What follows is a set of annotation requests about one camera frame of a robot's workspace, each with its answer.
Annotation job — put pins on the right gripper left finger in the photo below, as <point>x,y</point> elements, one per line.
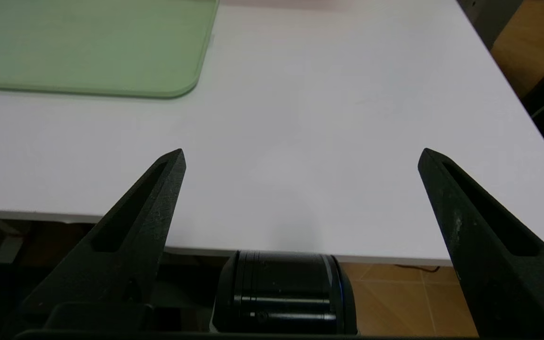
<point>121,245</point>

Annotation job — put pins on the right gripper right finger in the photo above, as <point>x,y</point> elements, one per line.
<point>498,255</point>

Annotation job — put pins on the white table leg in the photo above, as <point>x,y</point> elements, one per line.
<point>10,241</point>

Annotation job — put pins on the light green plastic tray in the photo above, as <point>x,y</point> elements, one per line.
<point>88,47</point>

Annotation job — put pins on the grey partition panel foot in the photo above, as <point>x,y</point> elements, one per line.
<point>489,19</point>

